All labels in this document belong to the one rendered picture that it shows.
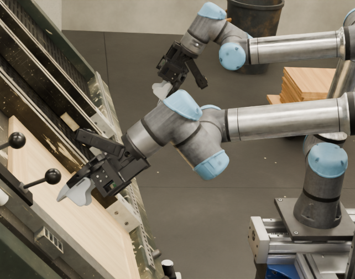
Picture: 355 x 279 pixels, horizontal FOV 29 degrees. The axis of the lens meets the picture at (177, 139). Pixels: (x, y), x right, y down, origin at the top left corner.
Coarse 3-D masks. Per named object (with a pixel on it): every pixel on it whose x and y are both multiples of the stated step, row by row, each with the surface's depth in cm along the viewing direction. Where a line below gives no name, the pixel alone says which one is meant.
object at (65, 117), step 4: (60, 116) 254; (64, 116) 254; (68, 116) 255; (64, 120) 255; (68, 120) 255; (72, 120) 256; (68, 124) 256; (72, 124) 256; (76, 124) 257; (72, 128) 257; (76, 128) 258
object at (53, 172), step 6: (54, 168) 155; (48, 174) 154; (54, 174) 154; (60, 174) 155; (36, 180) 158; (42, 180) 157; (48, 180) 154; (54, 180) 154; (18, 186) 160; (24, 186) 160; (30, 186) 159; (24, 192) 161
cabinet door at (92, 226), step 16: (16, 128) 196; (32, 144) 201; (16, 160) 180; (32, 160) 192; (48, 160) 204; (16, 176) 172; (32, 176) 184; (64, 176) 208; (32, 192) 176; (48, 192) 187; (48, 208) 179; (64, 208) 190; (80, 208) 202; (96, 208) 215; (64, 224) 182; (80, 224) 193; (96, 224) 206; (112, 224) 219; (80, 240) 184; (96, 240) 196; (112, 240) 209; (128, 240) 223; (96, 256) 187; (112, 256) 199; (128, 256) 212; (112, 272) 190; (128, 272) 203
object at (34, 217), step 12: (0, 180) 157; (12, 192) 158; (12, 204) 160; (24, 204) 161; (36, 204) 166; (24, 216) 162; (36, 216) 163; (48, 216) 168; (36, 228) 164; (48, 228) 165; (60, 228) 170; (60, 240) 167; (72, 240) 172; (72, 252) 169; (84, 252) 173; (72, 264) 171; (84, 264) 171; (96, 264) 176; (84, 276) 173; (96, 276) 174; (108, 276) 178
